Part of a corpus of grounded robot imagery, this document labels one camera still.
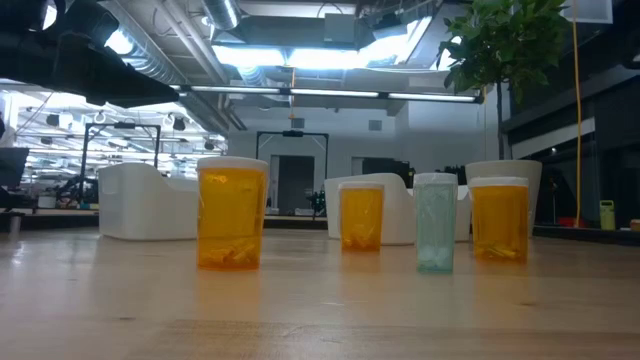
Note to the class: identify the teal pill bottle white cap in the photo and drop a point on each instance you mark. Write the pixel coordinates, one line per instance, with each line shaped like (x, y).
(435, 225)

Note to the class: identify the red box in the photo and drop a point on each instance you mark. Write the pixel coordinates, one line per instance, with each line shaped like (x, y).
(572, 222)

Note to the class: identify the orange pill bottle white cap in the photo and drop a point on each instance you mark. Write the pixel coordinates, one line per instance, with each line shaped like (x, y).
(361, 220)
(499, 220)
(231, 215)

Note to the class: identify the long ceiling light strip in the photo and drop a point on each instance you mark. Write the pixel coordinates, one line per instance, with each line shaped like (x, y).
(330, 93)

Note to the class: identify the dark monitor screen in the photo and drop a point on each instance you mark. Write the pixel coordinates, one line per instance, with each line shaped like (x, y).
(12, 167)

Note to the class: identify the yellow-green container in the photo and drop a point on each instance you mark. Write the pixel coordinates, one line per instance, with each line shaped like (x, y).
(607, 215)

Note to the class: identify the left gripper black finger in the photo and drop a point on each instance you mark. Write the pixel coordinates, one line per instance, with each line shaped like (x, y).
(115, 100)
(115, 70)

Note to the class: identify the green plant in white pot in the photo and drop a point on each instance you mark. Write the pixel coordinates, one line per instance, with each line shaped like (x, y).
(500, 30)

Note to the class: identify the white ceiling panel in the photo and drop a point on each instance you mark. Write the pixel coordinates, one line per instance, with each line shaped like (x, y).
(587, 11)

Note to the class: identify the black gantry frame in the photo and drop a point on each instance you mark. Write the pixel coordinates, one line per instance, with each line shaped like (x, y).
(120, 126)
(292, 133)

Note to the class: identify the silver ventilation duct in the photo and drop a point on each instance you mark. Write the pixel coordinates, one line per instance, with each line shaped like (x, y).
(150, 60)

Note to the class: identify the white plastic bin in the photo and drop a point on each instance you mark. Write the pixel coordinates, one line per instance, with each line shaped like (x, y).
(397, 215)
(145, 205)

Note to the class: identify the dark cabinet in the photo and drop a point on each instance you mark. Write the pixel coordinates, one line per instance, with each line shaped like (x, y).
(385, 166)

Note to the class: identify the grey wall vent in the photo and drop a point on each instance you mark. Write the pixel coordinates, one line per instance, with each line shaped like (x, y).
(298, 123)
(375, 125)

